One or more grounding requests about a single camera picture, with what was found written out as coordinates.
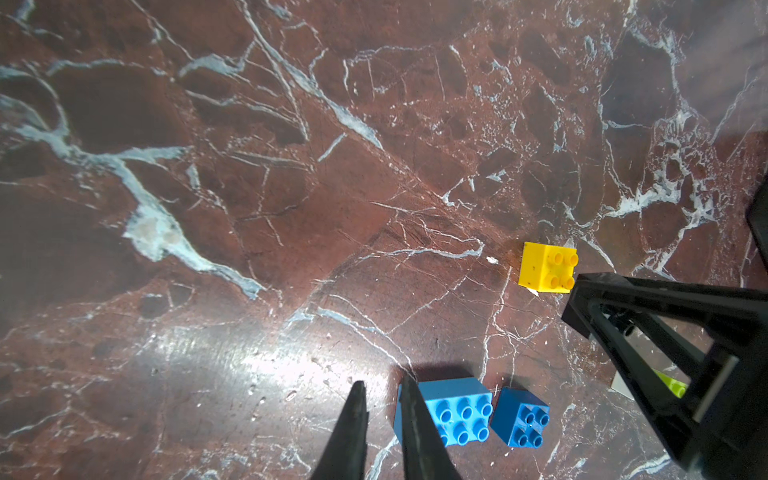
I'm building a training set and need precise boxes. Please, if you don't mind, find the dark blue small lego brick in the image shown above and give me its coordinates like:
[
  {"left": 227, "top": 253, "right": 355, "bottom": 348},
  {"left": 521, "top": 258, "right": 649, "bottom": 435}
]
[{"left": 491, "top": 387, "right": 551, "bottom": 449}]

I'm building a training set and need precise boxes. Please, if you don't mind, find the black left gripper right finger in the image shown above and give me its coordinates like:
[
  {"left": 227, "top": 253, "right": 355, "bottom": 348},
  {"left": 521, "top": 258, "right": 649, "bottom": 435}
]
[{"left": 400, "top": 376, "right": 461, "bottom": 480}]

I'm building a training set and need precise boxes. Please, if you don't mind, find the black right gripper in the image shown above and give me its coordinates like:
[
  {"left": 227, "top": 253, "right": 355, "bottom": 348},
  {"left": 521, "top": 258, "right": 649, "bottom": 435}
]
[{"left": 562, "top": 177, "right": 768, "bottom": 474}]

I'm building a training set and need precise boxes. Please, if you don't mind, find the green yellow lego brick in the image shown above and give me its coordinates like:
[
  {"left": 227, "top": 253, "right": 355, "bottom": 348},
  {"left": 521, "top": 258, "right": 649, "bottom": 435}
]
[{"left": 655, "top": 370, "right": 688, "bottom": 398}]

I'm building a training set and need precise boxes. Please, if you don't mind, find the yellow small lego brick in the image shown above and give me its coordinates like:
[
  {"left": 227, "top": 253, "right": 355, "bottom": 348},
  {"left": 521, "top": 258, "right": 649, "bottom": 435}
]
[{"left": 518, "top": 242, "right": 579, "bottom": 294}]

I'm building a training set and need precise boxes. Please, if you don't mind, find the light blue long lego brick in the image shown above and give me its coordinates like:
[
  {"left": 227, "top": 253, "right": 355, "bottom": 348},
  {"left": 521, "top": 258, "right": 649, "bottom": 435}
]
[{"left": 418, "top": 377, "right": 493, "bottom": 447}]

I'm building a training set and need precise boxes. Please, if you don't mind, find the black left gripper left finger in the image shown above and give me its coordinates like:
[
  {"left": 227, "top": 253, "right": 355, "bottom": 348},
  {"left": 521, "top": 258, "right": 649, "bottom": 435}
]
[{"left": 311, "top": 381, "right": 369, "bottom": 480}]

